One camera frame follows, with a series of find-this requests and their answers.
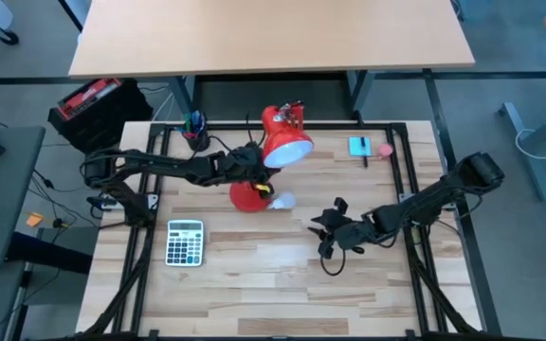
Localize grey desk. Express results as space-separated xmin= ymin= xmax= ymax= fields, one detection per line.
xmin=0 ymin=125 xmax=46 ymax=269

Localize blue sticky notepad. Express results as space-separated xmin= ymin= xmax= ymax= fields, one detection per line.
xmin=348 ymin=136 xmax=373 ymax=157

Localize white floor cable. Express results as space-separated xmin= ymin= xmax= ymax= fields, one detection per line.
xmin=514 ymin=127 xmax=546 ymax=160

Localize blue pen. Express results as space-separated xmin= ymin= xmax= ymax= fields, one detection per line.
xmin=191 ymin=110 xmax=207 ymax=135

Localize black floor cables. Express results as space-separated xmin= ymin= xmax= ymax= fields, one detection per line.
xmin=29 ymin=168 xmax=100 ymax=229

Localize black mesh pen cup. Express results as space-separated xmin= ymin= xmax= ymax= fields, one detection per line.
xmin=180 ymin=127 xmax=211 ymax=153

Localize black pen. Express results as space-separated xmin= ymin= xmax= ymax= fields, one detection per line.
xmin=359 ymin=135 xmax=370 ymax=170

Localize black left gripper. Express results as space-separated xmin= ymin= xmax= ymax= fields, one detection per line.
xmin=223 ymin=141 xmax=278 ymax=201

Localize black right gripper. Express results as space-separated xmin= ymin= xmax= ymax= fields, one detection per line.
xmin=307 ymin=210 xmax=386 ymax=260

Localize silver desk calculator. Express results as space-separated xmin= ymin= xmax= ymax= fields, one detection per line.
xmin=165 ymin=219 xmax=205 ymax=267

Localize black aluminium table frame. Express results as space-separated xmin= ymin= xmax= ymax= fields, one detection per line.
xmin=76 ymin=121 xmax=504 ymax=341

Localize black case with red lid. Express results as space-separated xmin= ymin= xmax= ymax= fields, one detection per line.
xmin=47 ymin=78 xmax=155 ymax=155

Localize white lightbulb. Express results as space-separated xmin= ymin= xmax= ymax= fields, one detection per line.
xmin=268 ymin=190 xmax=298 ymax=211

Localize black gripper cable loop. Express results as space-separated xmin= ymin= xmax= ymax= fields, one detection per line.
xmin=318 ymin=245 xmax=348 ymax=278

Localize large beige office table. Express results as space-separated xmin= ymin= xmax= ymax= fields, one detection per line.
xmin=67 ymin=0 xmax=476 ymax=122

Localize red articulated desk lamp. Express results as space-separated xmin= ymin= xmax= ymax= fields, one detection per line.
xmin=228 ymin=99 xmax=316 ymax=213

